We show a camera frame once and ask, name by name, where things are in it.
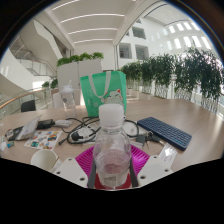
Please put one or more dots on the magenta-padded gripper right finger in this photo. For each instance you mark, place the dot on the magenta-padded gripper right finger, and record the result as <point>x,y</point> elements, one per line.
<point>141,160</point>

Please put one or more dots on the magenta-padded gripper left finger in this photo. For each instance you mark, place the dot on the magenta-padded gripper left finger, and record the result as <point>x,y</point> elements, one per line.
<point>85,160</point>

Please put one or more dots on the clear white-capped water bottle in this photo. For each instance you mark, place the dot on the clear white-capped water bottle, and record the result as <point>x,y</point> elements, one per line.
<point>111,146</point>

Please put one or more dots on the bunch of keys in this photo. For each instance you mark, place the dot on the bunch of keys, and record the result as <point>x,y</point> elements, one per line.
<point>150,137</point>

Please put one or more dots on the small white box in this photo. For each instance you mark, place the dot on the small white box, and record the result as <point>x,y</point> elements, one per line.
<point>167,154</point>

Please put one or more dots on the dark blue keyboard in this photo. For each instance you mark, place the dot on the dark blue keyboard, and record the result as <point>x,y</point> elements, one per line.
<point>165,132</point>

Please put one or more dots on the white checked mug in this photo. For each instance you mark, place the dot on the white checked mug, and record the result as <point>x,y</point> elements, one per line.
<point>43,159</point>

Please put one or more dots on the white power adapter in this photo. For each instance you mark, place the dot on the white power adapter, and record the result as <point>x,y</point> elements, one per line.
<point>63,123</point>

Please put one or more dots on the colourful sticker sheet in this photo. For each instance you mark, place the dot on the colourful sticker sheet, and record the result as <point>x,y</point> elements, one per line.
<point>43,139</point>

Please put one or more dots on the black power adapter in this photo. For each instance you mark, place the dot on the black power adapter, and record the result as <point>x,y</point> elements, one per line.
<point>45,123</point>

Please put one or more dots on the tall clear sports bottle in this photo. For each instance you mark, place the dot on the tall clear sports bottle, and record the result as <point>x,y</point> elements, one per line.
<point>68,101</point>

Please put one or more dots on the brown clipboard with paper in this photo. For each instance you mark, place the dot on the brown clipboard with paper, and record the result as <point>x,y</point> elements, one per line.
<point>28,128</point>

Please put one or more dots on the white chair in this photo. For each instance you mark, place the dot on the white chair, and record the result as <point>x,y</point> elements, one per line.
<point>56,100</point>

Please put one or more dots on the green tote bag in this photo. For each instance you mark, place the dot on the green tote bag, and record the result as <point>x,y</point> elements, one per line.
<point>100,88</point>

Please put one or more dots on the black chair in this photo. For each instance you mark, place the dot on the black chair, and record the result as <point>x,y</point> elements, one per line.
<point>28,106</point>

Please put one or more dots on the wooden planter with plants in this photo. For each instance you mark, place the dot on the wooden planter with plants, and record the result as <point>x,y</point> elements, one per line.
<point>53,83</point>

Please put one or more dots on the white cabinet topped with plants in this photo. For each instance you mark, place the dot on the white cabinet topped with plants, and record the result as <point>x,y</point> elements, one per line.
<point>78,70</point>

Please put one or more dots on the glass railing with wooden handrail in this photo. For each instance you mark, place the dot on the glass railing with wooden handrail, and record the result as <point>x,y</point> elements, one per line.
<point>20,96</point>

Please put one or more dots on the row of green plants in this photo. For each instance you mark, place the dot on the row of green plants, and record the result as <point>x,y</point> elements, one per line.
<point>196,70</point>

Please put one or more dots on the ceiling light strips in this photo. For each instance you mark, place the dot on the ceiling light strips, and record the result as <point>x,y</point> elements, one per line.
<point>91,15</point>

